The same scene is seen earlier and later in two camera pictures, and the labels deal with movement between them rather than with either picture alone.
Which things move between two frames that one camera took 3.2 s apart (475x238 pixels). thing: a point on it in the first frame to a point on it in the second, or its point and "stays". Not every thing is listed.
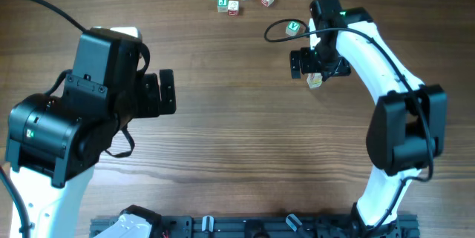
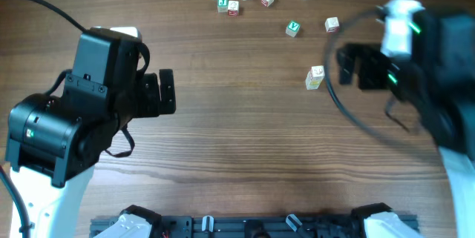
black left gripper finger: (168, 101) stays
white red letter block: (233, 8) stays
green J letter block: (222, 5) stays
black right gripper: (295, 64) to (368, 67)
